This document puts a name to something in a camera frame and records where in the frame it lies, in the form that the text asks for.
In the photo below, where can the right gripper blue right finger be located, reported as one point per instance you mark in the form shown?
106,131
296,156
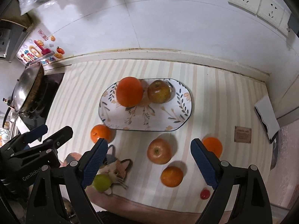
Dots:
207,163

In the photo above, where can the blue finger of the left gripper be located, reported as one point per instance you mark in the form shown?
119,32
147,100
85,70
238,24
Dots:
35,134

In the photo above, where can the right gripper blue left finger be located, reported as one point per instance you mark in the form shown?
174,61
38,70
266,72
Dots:
92,160

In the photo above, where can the small mandarin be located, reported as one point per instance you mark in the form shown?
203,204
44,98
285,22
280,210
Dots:
101,131

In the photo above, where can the small red cherry tomato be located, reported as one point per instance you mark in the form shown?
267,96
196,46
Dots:
205,194

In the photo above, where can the dark small orange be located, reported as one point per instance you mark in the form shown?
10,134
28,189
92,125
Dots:
172,176

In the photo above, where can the brown apple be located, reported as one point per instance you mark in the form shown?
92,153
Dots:
159,151
159,92

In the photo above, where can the large orange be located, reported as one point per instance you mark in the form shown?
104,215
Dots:
129,92

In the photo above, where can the black gas stove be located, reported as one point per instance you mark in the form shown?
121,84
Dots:
40,108

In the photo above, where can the striped cat tablecloth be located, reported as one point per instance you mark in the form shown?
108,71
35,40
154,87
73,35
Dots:
223,107

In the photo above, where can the steel wok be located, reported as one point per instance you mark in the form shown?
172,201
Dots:
25,90

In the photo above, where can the oval floral ceramic plate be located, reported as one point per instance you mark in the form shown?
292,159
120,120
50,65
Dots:
147,116

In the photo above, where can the white paper on black device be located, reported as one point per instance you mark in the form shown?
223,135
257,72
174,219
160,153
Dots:
265,112

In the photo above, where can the black range hood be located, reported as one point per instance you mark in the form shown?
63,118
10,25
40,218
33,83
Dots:
14,30

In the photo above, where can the black plug adapter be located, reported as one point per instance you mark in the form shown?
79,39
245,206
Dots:
293,24

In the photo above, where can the colourful wall stickers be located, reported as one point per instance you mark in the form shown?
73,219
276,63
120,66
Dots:
41,46

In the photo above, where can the white wall socket right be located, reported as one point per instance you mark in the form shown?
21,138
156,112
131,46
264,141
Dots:
271,12

